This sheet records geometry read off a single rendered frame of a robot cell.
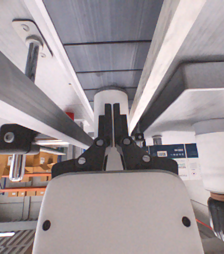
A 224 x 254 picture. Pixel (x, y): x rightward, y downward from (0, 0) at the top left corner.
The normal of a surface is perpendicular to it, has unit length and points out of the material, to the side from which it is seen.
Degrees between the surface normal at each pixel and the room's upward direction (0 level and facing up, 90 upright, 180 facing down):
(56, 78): 0
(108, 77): 0
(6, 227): 90
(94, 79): 0
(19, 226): 90
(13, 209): 90
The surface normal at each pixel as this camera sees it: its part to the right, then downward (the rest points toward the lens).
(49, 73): 0.03, 0.97
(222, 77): -0.03, -0.24
